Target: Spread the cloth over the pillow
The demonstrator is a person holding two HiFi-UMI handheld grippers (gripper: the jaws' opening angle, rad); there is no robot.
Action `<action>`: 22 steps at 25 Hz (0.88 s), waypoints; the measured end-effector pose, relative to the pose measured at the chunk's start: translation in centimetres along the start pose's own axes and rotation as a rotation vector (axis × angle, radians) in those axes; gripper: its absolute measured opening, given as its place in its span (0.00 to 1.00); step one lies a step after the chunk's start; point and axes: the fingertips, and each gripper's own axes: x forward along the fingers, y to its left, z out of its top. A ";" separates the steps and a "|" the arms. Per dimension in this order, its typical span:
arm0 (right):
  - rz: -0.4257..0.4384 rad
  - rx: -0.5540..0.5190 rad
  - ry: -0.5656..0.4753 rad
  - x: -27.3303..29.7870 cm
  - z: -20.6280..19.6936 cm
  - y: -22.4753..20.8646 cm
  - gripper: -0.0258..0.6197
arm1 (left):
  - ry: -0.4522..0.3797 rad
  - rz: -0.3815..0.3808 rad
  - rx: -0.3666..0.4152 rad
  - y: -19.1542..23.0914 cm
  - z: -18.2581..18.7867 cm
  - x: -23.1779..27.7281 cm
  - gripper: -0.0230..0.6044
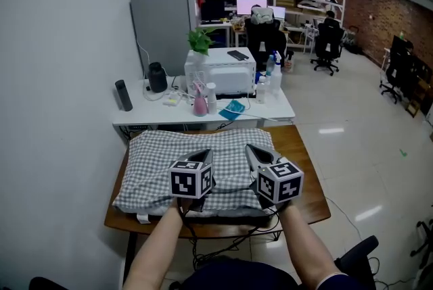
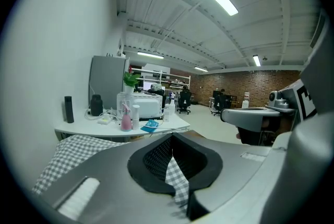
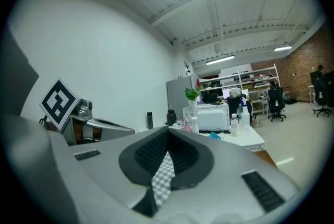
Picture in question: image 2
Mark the white water dispenser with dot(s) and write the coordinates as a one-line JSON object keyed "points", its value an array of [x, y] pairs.
{"points": [[245, 100]]}

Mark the black thermos bottle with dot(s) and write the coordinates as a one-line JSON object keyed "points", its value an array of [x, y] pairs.
{"points": [[69, 109]]}

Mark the white microwave oven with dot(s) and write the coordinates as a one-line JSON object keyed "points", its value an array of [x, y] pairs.
{"points": [[146, 105]]}

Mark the green potted plant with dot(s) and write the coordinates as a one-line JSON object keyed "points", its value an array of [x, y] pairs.
{"points": [[130, 80]]}

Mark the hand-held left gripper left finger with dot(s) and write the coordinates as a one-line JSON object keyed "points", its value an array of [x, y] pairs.
{"points": [[109, 178]]}

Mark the blue packet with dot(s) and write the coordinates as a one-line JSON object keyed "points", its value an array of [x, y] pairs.
{"points": [[150, 125]]}

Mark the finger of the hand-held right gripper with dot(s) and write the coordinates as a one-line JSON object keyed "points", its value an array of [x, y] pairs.
{"points": [[245, 118]]}

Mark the pink lit monitor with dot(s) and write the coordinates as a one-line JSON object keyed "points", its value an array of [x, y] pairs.
{"points": [[147, 86]]}

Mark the clear spray bottle blue trigger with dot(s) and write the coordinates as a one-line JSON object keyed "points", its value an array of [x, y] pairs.
{"points": [[172, 104]]}

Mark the grey checked cloth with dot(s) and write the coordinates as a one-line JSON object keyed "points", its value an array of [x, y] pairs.
{"points": [[78, 150]]}

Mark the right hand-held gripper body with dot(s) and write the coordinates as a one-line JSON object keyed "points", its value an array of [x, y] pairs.
{"points": [[306, 100]]}

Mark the white security camera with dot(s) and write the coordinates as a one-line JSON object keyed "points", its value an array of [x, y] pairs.
{"points": [[122, 53]]}

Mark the dark brown jar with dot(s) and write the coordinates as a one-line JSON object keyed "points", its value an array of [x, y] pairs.
{"points": [[96, 105]]}

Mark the light grey garment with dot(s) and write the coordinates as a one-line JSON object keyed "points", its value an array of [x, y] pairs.
{"points": [[156, 86]]}

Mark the white power strip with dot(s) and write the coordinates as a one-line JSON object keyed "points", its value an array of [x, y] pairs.
{"points": [[105, 119]]}

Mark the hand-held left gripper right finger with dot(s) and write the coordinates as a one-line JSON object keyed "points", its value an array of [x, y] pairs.
{"points": [[229, 165]]}

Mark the white shelving rack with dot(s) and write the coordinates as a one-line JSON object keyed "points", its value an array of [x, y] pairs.
{"points": [[189, 87]]}

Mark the slim white spray bottle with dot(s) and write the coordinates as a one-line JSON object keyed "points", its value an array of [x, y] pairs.
{"points": [[136, 118]]}

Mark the grey cabinet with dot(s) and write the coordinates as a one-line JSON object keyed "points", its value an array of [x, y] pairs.
{"points": [[107, 76]]}

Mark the clear water bottle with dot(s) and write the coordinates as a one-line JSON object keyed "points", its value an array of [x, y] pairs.
{"points": [[167, 113]]}

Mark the pink spray bottle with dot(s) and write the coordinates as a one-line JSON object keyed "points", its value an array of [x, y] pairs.
{"points": [[126, 121]]}

